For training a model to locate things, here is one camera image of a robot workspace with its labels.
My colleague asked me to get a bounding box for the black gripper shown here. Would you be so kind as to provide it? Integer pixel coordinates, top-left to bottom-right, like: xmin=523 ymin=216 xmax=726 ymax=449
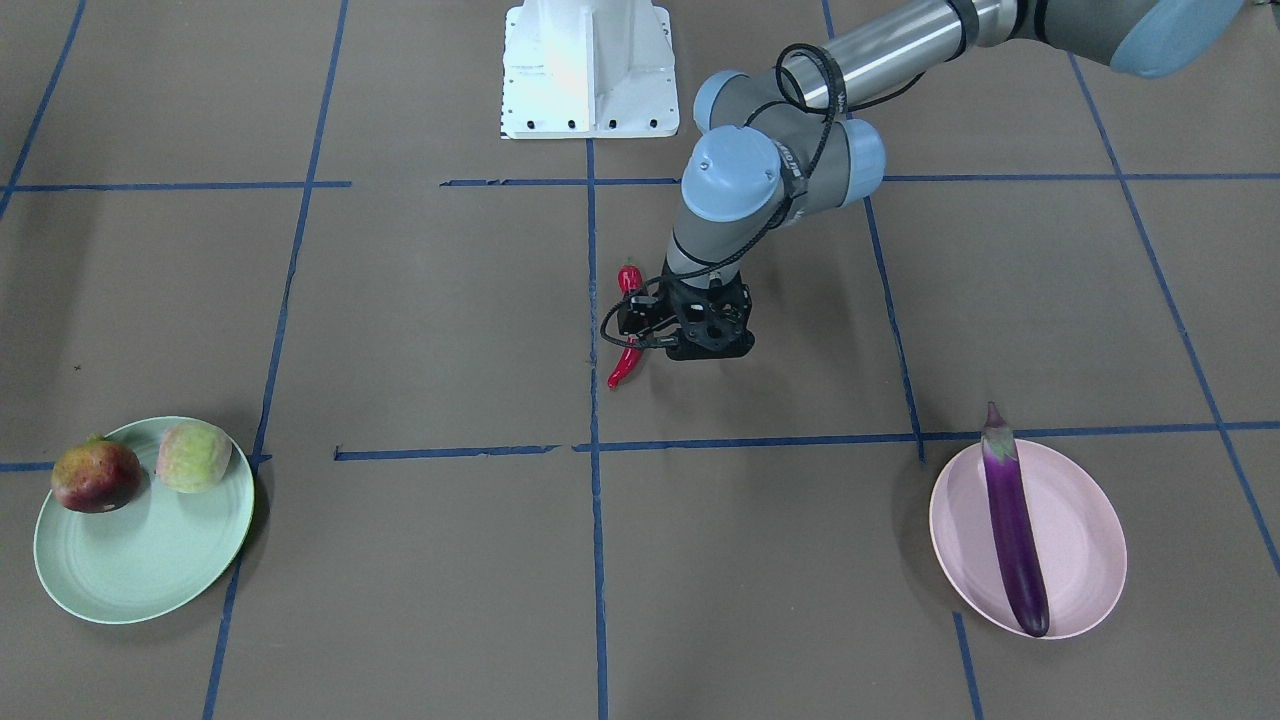
xmin=617 ymin=275 xmax=755 ymax=361

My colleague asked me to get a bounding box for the red chili pepper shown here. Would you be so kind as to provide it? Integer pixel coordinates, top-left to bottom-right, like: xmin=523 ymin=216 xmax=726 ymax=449
xmin=607 ymin=263 xmax=644 ymax=389

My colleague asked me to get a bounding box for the purple eggplant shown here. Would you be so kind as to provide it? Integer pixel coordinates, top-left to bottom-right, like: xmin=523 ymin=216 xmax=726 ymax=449
xmin=980 ymin=401 xmax=1051 ymax=638

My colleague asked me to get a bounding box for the pale green peach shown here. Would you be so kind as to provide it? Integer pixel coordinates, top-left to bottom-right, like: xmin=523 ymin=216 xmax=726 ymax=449
xmin=155 ymin=419 xmax=233 ymax=495

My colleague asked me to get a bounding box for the red yellow apple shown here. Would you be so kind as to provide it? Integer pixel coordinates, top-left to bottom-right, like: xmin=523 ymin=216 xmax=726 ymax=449
xmin=51 ymin=436 xmax=147 ymax=514

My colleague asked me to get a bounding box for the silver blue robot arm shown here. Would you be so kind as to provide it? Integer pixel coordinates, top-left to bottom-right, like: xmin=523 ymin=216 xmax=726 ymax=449
xmin=599 ymin=1 xmax=1242 ymax=361

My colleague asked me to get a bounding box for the pink plate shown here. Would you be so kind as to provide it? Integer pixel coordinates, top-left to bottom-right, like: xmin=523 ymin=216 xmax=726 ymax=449
xmin=929 ymin=439 xmax=1128 ymax=641

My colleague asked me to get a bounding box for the light green plate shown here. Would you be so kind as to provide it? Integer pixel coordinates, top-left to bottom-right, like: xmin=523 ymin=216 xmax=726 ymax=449
xmin=33 ymin=445 xmax=255 ymax=625

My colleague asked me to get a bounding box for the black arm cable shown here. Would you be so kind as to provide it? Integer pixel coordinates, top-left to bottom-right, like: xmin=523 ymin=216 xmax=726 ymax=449
xmin=600 ymin=42 xmax=925 ymax=354

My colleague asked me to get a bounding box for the white pedestal column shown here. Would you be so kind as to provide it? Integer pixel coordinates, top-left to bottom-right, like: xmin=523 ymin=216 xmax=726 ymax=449
xmin=500 ymin=1 xmax=680 ymax=140

